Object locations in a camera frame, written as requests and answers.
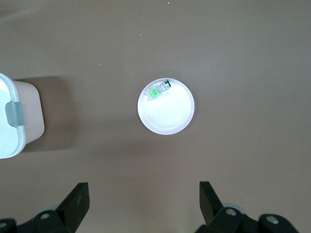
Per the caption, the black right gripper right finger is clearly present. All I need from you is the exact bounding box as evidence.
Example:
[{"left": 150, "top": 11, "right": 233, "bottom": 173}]
[{"left": 195, "top": 181, "right": 262, "bottom": 233}]

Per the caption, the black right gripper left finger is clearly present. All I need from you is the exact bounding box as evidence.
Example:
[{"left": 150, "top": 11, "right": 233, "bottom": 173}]
[{"left": 26, "top": 182, "right": 91, "bottom": 233}]

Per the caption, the pink round plate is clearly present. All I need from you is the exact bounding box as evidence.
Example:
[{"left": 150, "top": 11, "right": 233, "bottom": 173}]
[{"left": 137, "top": 78, "right": 195, "bottom": 135}]

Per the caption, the green and white switch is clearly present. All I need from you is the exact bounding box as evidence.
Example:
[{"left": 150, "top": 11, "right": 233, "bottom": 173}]
[{"left": 145, "top": 80, "right": 173, "bottom": 101}]

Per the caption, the grey box latch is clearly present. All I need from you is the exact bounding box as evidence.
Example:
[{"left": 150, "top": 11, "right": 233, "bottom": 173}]
[{"left": 5, "top": 101, "right": 25, "bottom": 128}]

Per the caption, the pink box with white lid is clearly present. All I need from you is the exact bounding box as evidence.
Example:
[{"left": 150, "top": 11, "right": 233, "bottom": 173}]
[{"left": 0, "top": 72, "right": 46, "bottom": 160}]

